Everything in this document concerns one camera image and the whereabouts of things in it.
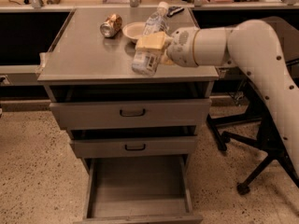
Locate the white round bowl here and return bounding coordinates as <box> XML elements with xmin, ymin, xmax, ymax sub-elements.
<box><xmin>122</xmin><ymin>21</ymin><xmax>145</xmax><ymax>44</ymax></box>

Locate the crushed metal soda can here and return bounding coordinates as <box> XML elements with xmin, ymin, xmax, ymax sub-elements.
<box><xmin>100</xmin><ymin>13</ymin><xmax>122</xmax><ymax>38</ymax></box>

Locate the grey middle drawer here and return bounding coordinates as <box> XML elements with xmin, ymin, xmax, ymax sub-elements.
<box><xmin>70</xmin><ymin>136</ymin><xmax>197</xmax><ymax>159</ymax></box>

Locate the black middle drawer handle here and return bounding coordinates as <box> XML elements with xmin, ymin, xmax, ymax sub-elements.
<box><xmin>124</xmin><ymin>144</ymin><xmax>146</xmax><ymax>151</ymax></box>

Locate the black top drawer handle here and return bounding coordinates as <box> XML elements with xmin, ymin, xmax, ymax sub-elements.
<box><xmin>120</xmin><ymin>108</ymin><xmax>146</xmax><ymax>117</ymax></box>

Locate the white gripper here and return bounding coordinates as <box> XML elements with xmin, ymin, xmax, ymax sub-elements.
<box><xmin>135</xmin><ymin>27</ymin><xmax>199</xmax><ymax>67</ymax></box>

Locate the clear plastic water bottle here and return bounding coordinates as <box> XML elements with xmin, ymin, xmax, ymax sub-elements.
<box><xmin>132</xmin><ymin>2</ymin><xmax>169</xmax><ymax>76</ymax></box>

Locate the dark snack bar wrapper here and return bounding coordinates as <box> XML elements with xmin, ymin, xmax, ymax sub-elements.
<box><xmin>167</xmin><ymin>7</ymin><xmax>184</xmax><ymax>18</ymax></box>

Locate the grey drawer cabinet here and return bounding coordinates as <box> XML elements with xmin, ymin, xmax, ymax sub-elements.
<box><xmin>36</xmin><ymin>6</ymin><xmax>220</xmax><ymax>174</ymax></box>

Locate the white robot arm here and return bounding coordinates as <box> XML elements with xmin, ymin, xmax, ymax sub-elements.
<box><xmin>135</xmin><ymin>17</ymin><xmax>299</xmax><ymax>173</ymax></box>

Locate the black drawer handle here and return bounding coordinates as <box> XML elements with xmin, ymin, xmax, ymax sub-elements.
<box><xmin>124</xmin><ymin>144</ymin><xmax>146</xmax><ymax>151</ymax></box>
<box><xmin>120</xmin><ymin>108</ymin><xmax>146</xmax><ymax>117</ymax></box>

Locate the grey top drawer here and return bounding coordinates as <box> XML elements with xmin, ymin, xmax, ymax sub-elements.
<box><xmin>50</xmin><ymin>99</ymin><xmax>211</xmax><ymax>130</ymax></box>

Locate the grey drawer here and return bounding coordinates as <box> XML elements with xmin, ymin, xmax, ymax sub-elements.
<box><xmin>75</xmin><ymin>155</ymin><xmax>203</xmax><ymax>224</ymax></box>
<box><xmin>70</xmin><ymin>136</ymin><xmax>197</xmax><ymax>159</ymax></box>
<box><xmin>50</xmin><ymin>99</ymin><xmax>211</xmax><ymax>130</ymax></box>

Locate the black office chair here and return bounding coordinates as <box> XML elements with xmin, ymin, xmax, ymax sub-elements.
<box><xmin>206</xmin><ymin>15</ymin><xmax>299</xmax><ymax>195</ymax></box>

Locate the grey bottom drawer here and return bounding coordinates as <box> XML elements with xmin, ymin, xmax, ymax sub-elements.
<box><xmin>75</xmin><ymin>155</ymin><xmax>203</xmax><ymax>224</ymax></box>

